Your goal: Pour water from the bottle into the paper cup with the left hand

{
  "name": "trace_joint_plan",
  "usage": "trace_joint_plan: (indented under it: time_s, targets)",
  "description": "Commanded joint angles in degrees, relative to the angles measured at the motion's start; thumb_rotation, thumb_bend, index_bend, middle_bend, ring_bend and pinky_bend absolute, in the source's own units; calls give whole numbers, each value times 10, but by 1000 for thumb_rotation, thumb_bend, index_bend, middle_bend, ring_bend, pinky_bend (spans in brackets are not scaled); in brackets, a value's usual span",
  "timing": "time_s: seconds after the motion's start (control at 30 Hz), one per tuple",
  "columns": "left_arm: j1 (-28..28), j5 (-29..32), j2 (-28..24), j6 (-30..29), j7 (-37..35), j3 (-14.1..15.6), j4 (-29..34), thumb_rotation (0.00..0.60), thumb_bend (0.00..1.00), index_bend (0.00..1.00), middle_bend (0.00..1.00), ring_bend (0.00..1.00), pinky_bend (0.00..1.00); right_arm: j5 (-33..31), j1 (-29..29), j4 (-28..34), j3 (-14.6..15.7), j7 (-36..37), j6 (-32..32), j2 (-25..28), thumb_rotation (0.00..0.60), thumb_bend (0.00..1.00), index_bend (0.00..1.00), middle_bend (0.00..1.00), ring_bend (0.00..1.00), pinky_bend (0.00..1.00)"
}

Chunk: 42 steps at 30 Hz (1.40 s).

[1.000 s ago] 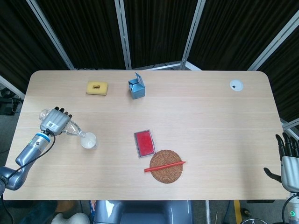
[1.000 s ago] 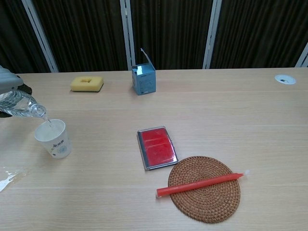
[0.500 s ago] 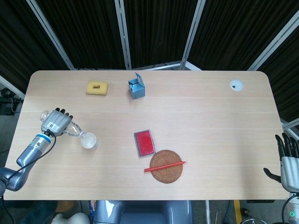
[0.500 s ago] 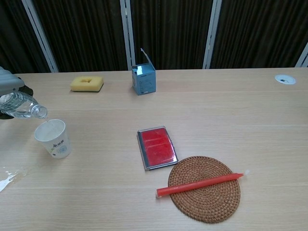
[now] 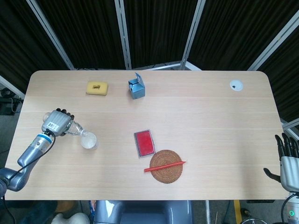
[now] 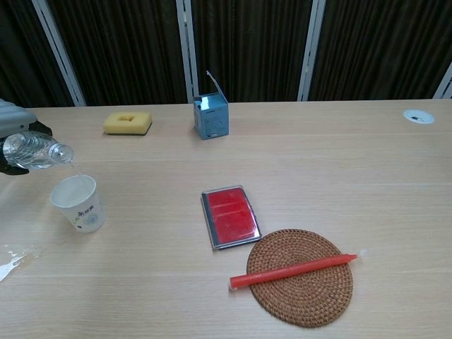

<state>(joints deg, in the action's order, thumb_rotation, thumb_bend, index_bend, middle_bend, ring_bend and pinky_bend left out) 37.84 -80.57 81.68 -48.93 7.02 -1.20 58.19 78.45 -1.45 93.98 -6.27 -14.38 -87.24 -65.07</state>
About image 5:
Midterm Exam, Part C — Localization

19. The red candle stick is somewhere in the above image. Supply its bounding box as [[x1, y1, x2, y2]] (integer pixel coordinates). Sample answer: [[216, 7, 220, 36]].
[[143, 161, 187, 174]]

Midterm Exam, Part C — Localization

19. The yellow sponge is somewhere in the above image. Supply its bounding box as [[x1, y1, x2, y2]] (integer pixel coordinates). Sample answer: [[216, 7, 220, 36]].
[[85, 80, 109, 97]]

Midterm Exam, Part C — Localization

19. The grey metal screen foot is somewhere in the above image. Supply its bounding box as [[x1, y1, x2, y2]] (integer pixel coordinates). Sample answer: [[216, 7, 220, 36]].
[[134, 61, 203, 71]]

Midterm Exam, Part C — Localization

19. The transparent plastic water bottle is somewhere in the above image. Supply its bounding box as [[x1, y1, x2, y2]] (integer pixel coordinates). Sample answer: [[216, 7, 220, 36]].
[[43, 112, 91, 139]]

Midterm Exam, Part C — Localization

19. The white paper cup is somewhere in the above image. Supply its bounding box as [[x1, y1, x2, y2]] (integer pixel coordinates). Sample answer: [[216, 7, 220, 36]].
[[80, 132, 98, 150]]

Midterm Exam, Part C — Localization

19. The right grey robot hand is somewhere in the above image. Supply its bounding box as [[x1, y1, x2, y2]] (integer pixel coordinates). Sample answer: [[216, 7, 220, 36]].
[[263, 133, 299, 193]]

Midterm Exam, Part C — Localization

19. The white round cable grommet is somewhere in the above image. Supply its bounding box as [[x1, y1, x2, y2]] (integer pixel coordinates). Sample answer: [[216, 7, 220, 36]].
[[229, 79, 244, 92]]

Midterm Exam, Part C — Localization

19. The black pleated curtain panel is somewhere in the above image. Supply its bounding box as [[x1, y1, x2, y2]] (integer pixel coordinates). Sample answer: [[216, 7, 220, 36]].
[[256, 41, 299, 123], [187, 0, 299, 71], [0, 0, 71, 94], [123, 0, 199, 69], [36, 0, 128, 70]]

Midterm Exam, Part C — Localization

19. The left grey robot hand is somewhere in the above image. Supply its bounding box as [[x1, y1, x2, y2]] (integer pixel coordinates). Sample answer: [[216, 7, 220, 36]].
[[41, 108, 76, 138]]

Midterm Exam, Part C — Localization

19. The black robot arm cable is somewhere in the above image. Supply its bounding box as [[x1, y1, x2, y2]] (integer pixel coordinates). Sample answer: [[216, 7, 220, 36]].
[[0, 133, 57, 224]]

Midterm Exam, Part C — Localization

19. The blue open cardboard box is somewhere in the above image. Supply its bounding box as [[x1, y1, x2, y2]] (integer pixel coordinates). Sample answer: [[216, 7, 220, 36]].
[[128, 72, 146, 100]]

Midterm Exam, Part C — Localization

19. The grey metal screen post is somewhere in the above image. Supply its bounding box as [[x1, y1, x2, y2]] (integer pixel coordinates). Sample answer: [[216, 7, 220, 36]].
[[114, 0, 132, 70], [26, 0, 76, 70], [0, 75, 26, 99], [281, 119, 299, 141], [247, 10, 299, 71], [180, 0, 207, 71]]

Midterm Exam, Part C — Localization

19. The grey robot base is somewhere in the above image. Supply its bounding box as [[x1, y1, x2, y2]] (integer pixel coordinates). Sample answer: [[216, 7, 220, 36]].
[[93, 200, 195, 224]]

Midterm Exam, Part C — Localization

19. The red ink pad case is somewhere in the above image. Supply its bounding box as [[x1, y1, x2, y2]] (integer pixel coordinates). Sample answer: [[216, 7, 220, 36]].
[[133, 129, 156, 160]]

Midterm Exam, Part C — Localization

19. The white shoe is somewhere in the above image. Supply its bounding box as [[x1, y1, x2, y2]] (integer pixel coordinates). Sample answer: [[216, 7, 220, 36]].
[[51, 212, 91, 224]]

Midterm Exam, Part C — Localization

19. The black power strip with cables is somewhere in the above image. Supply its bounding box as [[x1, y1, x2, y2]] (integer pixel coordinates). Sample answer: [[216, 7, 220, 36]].
[[0, 88, 24, 115]]

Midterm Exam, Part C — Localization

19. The round woven rattan coaster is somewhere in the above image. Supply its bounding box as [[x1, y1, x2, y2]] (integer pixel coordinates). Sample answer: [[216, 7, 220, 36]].
[[149, 149, 184, 184]]

